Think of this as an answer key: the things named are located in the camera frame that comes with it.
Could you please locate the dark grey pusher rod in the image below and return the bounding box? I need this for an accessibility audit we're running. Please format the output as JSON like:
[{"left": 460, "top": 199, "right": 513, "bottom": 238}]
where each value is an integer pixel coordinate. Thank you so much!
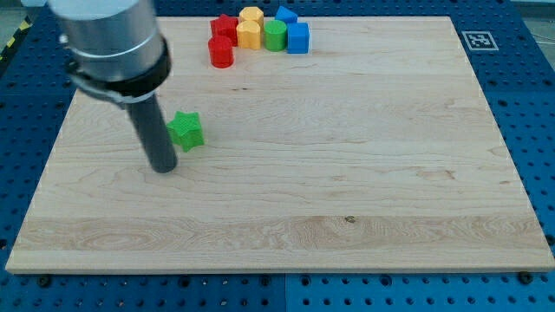
[{"left": 126, "top": 94, "right": 178, "bottom": 173}]

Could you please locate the green star block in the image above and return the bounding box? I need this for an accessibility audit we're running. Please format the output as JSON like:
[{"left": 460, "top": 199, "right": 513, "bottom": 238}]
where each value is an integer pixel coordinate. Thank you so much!
[{"left": 166, "top": 111, "right": 205, "bottom": 153}]

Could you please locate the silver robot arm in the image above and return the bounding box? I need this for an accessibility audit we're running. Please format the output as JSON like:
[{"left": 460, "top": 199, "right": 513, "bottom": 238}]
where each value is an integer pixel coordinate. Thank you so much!
[{"left": 48, "top": 0, "right": 177, "bottom": 173}]

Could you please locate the red star block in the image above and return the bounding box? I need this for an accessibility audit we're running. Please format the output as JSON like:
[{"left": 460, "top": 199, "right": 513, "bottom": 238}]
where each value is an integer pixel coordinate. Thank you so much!
[{"left": 210, "top": 14, "right": 238, "bottom": 47}]

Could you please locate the red cylinder block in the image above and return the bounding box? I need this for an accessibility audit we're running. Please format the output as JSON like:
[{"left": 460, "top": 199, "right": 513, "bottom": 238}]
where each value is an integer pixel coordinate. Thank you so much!
[{"left": 208, "top": 36, "right": 234, "bottom": 68}]

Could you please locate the yellow heart block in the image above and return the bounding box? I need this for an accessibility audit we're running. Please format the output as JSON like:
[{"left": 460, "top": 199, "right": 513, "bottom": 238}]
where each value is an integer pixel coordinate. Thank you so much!
[{"left": 236, "top": 20, "right": 262, "bottom": 50}]

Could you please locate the yellow hexagon block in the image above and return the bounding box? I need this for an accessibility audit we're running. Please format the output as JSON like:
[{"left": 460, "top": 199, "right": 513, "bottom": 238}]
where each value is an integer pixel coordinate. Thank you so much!
[{"left": 238, "top": 6, "right": 264, "bottom": 29}]

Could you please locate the green cylinder block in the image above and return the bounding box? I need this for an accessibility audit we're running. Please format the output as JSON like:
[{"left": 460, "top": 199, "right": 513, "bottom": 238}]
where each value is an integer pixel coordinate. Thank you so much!
[{"left": 264, "top": 20, "right": 287, "bottom": 52}]

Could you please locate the blue pentagon block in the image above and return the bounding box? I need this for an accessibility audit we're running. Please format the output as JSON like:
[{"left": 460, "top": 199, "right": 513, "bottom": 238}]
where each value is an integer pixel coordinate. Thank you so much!
[{"left": 275, "top": 6, "right": 298, "bottom": 24}]

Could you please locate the blue cube block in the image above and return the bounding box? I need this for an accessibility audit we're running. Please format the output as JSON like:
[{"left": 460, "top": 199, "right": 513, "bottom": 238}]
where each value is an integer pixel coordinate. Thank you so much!
[{"left": 287, "top": 23, "right": 310, "bottom": 54}]

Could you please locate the wooden board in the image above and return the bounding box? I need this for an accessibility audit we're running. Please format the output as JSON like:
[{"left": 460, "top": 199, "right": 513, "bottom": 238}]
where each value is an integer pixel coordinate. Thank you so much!
[{"left": 6, "top": 16, "right": 554, "bottom": 275}]

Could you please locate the fiducial marker tag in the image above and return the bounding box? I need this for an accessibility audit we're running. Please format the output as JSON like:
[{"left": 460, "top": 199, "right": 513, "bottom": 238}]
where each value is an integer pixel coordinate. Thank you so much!
[{"left": 461, "top": 30, "right": 499, "bottom": 51}]

